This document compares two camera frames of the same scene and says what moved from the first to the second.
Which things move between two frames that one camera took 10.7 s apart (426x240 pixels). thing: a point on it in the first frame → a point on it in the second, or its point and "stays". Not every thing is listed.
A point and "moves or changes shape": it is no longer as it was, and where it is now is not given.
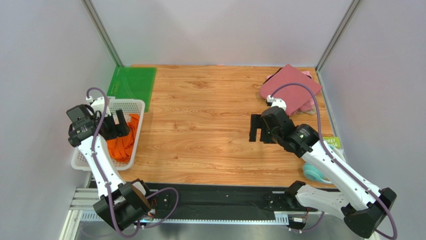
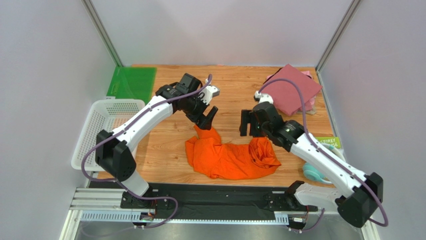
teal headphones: x=312 y=173 stays
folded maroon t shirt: x=297 y=98 stays
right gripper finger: x=252 y=134 → x=243 y=129
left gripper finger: x=121 y=117 → x=207 y=122
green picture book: x=333 y=141 stays
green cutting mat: x=135 y=83 stays
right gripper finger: x=256 y=122 → x=246 y=116
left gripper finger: x=122 y=129 → x=201 y=121
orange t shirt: x=121 y=148 moves or changes shape
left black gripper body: x=108 y=125 → x=194 y=106
